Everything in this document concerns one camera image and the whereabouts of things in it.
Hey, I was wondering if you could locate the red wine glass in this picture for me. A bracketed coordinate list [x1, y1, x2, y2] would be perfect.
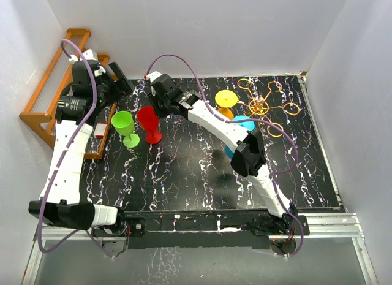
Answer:
[137, 106, 162, 144]

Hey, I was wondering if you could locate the green wine glass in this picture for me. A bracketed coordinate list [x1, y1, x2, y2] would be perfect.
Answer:
[111, 111, 140, 148]

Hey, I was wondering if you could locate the yellow wine glass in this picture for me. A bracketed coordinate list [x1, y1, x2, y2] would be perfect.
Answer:
[215, 89, 239, 120]

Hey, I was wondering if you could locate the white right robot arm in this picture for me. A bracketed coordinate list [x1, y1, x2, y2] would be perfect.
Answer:
[145, 72, 297, 234]

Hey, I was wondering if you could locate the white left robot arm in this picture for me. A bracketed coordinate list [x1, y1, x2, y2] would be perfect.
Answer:
[28, 60, 134, 235]

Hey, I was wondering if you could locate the blue wine glass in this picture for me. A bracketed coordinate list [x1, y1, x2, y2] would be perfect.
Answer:
[225, 115, 255, 159]

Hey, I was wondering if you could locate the small white red box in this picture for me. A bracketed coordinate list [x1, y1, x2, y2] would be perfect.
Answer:
[94, 123, 107, 139]

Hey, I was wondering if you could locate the wooden stepped shelf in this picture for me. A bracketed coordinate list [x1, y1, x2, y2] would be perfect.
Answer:
[19, 28, 116, 159]

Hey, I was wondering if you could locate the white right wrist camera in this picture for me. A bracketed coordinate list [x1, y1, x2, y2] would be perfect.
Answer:
[145, 71, 162, 82]

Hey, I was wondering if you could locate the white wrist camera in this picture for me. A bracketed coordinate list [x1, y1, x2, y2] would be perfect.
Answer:
[145, 71, 162, 82]
[83, 49, 107, 77]

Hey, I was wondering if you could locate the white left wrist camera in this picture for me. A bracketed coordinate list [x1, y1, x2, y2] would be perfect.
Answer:
[83, 49, 107, 77]

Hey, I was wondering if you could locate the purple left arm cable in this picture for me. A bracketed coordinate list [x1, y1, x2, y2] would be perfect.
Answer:
[35, 39, 116, 260]

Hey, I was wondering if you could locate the gold wire wine glass rack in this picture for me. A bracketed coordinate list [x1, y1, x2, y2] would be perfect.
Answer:
[237, 78, 301, 130]

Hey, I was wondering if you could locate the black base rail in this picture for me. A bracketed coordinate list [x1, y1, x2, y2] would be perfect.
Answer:
[93, 209, 310, 251]

